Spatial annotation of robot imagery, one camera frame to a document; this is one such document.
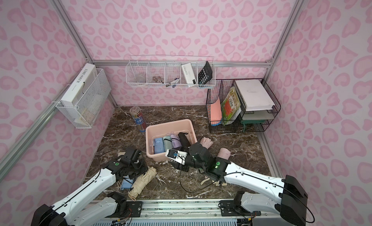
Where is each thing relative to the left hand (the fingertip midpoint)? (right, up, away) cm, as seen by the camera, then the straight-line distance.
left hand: (149, 166), depth 83 cm
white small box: (+23, +56, +8) cm, 61 cm away
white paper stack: (+65, +43, +11) cm, 79 cm away
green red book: (+52, +36, +21) cm, 66 cm away
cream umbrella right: (+38, -7, -5) cm, 39 cm away
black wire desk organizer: (+59, +25, +12) cm, 65 cm away
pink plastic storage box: (+7, +20, +7) cm, 23 cm away
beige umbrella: (-4, -8, -5) cm, 10 cm away
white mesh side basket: (-30, +29, -10) cm, 43 cm away
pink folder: (+43, +33, +29) cm, 61 cm away
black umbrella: (+20, +11, +12) cm, 26 cm away
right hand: (+15, +9, -13) cm, 22 cm away
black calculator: (+33, +54, +9) cm, 64 cm away
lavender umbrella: (+14, +12, +11) cm, 22 cm away
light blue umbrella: (+3, +10, +10) cm, 15 cm away
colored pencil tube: (-10, +27, +10) cm, 31 cm away
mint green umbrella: (+9, +11, +10) cm, 18 cm away
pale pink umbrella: (+34, +12, +10) cm, 37 cm away
